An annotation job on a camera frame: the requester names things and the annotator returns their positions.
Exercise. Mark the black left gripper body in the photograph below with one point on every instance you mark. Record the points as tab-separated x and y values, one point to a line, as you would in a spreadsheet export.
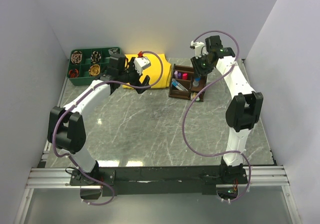
131	76

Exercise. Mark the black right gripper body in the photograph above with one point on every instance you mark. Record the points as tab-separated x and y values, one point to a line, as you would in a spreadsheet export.
202	65

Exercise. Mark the red black rolled tie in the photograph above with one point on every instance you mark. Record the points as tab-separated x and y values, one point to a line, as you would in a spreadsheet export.
73	73

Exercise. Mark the clear blue ballpoint pen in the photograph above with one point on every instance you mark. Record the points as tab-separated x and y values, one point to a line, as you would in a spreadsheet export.
175	81

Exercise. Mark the brown wooden desk organizer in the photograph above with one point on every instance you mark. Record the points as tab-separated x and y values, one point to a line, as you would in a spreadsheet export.
175	93

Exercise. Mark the black patterned rolled tie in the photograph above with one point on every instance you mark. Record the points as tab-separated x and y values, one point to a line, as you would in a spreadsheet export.
96	56

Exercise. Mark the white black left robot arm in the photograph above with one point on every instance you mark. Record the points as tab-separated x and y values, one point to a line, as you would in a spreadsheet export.
66	127

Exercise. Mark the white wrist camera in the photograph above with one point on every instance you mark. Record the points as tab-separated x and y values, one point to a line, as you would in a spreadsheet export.
141	64
199	49

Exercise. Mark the pink highlighter marker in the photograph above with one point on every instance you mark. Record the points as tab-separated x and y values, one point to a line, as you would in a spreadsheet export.
184	76

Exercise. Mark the green compartment tray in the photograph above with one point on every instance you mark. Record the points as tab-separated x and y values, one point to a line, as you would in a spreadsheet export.
86	64

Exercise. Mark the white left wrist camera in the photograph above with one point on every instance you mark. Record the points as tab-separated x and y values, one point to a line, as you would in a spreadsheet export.
141	64

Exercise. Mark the aluminium frame rail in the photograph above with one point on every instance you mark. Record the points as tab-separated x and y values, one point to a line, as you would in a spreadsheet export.
49	178

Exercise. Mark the yellow folded cloth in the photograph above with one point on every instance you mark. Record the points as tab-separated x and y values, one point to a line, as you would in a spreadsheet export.
159	71

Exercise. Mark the grey rolled tie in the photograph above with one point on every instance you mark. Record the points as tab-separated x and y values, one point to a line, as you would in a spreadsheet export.
114	50

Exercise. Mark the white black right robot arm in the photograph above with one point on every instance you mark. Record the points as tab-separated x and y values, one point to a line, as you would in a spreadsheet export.
244	109

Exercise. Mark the blue capped marker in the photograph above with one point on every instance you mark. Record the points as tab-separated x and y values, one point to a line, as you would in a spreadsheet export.
179	87

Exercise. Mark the pink brown rolled tie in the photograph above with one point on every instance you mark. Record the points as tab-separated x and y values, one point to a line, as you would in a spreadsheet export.
76	57

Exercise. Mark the yellow brown rolled tie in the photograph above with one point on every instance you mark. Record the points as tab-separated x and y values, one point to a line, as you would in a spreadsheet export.
94	70

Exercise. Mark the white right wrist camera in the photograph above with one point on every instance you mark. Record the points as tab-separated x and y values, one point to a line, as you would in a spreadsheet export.
199	49

